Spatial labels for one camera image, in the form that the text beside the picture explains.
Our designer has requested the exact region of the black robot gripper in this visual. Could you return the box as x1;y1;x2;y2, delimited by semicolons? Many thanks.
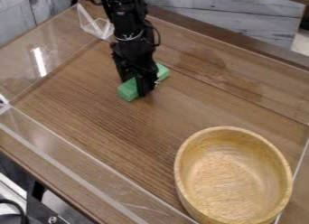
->
109;36;157;97

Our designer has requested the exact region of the green rectangular block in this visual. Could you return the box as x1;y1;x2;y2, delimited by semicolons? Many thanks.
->
117;63;169;102

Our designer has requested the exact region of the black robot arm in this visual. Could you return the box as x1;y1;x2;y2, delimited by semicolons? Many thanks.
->
87;0;160;97

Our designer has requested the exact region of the brown wooden bowl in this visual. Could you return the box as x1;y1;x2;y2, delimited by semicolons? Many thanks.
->
173;126;293;224

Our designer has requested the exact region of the clear acrylic corner bracket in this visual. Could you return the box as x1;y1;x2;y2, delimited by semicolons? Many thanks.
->
76;4;115;41

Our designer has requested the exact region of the clear acrylic tray wall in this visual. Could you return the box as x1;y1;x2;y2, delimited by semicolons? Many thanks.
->
0;94;196;224

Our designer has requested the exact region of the black metal table frame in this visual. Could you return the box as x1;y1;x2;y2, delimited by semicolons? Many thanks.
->
25;182;76;224

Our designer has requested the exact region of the black cable lower left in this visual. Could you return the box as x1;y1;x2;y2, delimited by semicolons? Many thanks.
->
0;198;29;224

